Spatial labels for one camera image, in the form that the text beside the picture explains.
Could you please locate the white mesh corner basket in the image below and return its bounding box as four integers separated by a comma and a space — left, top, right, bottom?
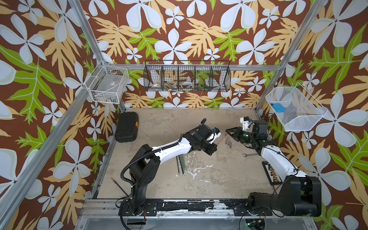
265, 83, 328, 132

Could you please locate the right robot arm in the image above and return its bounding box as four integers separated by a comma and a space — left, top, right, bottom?
226, 120, 322, 217

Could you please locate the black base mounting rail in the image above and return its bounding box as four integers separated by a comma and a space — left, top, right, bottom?
115, 198, 272, 217

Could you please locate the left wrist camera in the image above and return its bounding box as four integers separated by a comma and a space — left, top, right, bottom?
207, 127, 221, 144

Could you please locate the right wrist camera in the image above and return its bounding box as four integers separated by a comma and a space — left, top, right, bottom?
240, 117, 254, 131

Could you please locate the silver open-end wrench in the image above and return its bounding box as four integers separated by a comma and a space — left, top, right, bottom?
242, 153, 258, 158

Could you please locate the black plastic tool case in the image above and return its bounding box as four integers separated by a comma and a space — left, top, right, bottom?
115, 112, 139, 143

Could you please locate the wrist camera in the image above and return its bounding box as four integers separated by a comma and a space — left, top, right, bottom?
240, 117, 254, 131
207, 127, 221, 144

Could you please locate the thin black rod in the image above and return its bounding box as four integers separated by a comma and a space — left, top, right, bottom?
110, 177, 129, 196

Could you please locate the black wire basket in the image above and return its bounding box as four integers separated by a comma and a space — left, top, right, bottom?
142, 60, 232, 92

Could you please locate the blue object in basket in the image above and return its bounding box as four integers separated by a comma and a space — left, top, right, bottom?
271, 103, 287, 113

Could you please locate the bundle of coloured pencils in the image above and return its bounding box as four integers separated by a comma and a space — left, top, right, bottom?
177, 154, 186, 176

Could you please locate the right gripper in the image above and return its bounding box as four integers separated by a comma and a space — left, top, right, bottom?
226, 127, 257, 145

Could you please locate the white wire basket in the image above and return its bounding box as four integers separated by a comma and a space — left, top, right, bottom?
85, 65, 130, 104

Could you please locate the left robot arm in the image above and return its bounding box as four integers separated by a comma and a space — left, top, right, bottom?
120, 123, 221, 216

